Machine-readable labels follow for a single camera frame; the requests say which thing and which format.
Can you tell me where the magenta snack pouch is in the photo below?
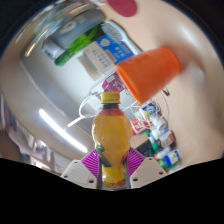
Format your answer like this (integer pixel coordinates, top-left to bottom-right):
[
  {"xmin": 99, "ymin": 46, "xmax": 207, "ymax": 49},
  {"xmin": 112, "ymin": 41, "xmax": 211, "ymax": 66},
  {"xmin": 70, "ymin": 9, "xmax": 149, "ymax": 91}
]
[{"xmin": 101, "ymin": 71, "xmax": 128, "ymax": 94}]

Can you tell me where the orange plastic cup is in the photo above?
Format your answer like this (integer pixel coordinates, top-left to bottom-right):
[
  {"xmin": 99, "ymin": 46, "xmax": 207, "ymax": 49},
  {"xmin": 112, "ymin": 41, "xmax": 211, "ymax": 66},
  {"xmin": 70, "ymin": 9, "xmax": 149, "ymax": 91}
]
[{"xmin": 115, "ymin": 46, "xmax": 182, "ymax": 105}]

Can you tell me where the blue and white carton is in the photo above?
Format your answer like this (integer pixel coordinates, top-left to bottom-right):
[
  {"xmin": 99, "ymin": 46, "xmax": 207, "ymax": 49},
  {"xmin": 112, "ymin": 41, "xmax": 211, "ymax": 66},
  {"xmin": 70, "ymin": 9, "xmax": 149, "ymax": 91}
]
[{"xmin": 78, "ymin": 33, "xmax": 134, "ymax": 76}]

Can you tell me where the white under-shelf light bar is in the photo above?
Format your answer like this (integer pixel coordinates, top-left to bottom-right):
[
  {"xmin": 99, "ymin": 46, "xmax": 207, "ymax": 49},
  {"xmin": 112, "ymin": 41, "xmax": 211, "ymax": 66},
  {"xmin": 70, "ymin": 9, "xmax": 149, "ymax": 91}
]
[{"xmin": 38, "ymin": 108, "xmax": 89, "ymax": 154}]

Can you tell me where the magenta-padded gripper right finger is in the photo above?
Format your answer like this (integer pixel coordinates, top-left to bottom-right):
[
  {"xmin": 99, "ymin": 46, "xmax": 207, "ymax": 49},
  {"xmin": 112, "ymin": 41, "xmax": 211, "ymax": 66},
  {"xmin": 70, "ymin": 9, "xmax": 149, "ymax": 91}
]
[{"xmin": 125, "ymin": 147, "xmax": 168, "ymax": 190}]

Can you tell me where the yellow-capped orange drink bottle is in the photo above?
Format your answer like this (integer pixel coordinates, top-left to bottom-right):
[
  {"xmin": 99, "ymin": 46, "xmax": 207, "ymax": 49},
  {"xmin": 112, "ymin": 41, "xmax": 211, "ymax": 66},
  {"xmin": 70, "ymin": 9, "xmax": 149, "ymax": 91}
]
[{"xmin": 91, "ymin": 91, "xmax": 133, "ymax": 189}]

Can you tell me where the white bottle blue label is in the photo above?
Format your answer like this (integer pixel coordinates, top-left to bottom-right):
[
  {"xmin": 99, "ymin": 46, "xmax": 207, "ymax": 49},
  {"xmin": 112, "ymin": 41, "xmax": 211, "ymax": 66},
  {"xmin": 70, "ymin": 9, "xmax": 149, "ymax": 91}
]
[{"xmin": 158, "ymin": 149, "xmax": 182, "ymax": 169}]

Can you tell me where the dark brown pill bottle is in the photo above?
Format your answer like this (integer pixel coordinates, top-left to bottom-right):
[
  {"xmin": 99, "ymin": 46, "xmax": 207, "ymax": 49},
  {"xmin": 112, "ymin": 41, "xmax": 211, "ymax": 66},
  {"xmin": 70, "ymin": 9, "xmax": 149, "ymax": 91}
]
[{"xmin": 151, "ymin": 130, "xmax": 177, "ymax": 151}]

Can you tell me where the green glass bottle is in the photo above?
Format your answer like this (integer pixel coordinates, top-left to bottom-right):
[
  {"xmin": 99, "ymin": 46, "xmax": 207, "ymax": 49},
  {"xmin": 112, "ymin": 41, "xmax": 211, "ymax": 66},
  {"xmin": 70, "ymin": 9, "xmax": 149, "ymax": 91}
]
[{"xmin": 54, "ymin": 24, "xmax": 106, "ymax": 67}]

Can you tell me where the grey shaker bottle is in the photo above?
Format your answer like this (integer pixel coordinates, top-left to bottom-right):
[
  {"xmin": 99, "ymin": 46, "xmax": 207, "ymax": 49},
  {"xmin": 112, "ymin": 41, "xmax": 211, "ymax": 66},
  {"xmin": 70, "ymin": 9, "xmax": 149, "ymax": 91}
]
[{"xmin": 41, "ymin": 9, "xmax": 108, "ymax": 59}]

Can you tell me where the red and white canister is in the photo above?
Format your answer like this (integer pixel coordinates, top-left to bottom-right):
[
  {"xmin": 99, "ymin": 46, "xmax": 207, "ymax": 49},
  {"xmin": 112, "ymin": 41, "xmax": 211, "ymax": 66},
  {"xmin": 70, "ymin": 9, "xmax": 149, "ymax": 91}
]
[{"xmin": 131, "ymin": 116, "xmax": 156, "ymax": 136}]

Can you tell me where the flat round red coaster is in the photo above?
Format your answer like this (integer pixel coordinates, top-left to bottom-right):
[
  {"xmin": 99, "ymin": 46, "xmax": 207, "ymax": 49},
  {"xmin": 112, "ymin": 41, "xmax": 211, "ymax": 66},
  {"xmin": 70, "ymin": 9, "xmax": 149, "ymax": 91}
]
[{"xmin": 106, "ymin": 0, "xmax": 138, "ymax": 18}]

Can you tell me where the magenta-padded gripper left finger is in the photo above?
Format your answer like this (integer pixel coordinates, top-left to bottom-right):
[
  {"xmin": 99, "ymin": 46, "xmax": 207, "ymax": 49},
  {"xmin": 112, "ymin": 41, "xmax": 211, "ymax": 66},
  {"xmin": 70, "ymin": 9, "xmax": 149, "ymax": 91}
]
[{"xmin": 60, "ymin": 148, "xmax": 102, "ymax": 190}]

